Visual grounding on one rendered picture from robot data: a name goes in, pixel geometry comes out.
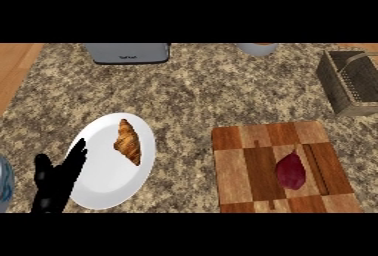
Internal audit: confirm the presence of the brown croissant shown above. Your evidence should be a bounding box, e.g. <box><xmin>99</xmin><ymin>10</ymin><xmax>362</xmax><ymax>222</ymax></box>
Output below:
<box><xmin>112</xmin><ymin>118</ymin><xmax>143</xmax><ymax>167</ymax></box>

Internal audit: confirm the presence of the dark red pear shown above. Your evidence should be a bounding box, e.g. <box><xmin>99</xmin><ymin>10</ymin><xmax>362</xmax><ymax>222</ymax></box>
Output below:
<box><xmin>273</xmin><ymin>148</ymin><xmax>307</xmax><ymax>191</ymax></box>

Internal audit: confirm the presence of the grey blue round object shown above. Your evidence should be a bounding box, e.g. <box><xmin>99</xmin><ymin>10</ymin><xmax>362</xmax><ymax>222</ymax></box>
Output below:
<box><xmin>0</xmin><ymin>156</ymin><xmax>16</xmax><ymax>213</ymax></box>

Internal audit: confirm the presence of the white oval plate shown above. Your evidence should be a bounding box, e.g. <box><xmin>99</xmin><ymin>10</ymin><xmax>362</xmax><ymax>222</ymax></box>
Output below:
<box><xmin>65</xmin><ymin>112</ymin><xmax>158</xmax><ymax>211</ymax></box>

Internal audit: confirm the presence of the grey toaster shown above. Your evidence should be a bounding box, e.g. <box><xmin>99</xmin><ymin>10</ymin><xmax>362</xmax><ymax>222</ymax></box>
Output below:
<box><xmin>81</xmin><ymin>42</ymin><xmax>173</xmax><ymax>65</ymax></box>

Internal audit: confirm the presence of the checkered wooden cutting board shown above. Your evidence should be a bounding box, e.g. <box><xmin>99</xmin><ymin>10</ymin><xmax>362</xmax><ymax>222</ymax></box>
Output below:
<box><xmin>210</xmin><ymin>120</ymin><xmax>365</xmax><ymax>214</ymax></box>

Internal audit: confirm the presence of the pale grey round container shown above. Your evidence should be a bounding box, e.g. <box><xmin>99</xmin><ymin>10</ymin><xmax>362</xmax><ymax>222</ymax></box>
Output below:
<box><xmin>233</xmin><ymin>42</ymin><xmax>281</xmax><ymax>57</ymax></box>

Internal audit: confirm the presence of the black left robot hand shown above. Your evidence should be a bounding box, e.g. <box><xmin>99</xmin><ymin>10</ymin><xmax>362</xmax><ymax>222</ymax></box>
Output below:
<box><xmin>30</xmin><ymin>137</ymin><xmax>90</xmax><ymax>214</ymax></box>

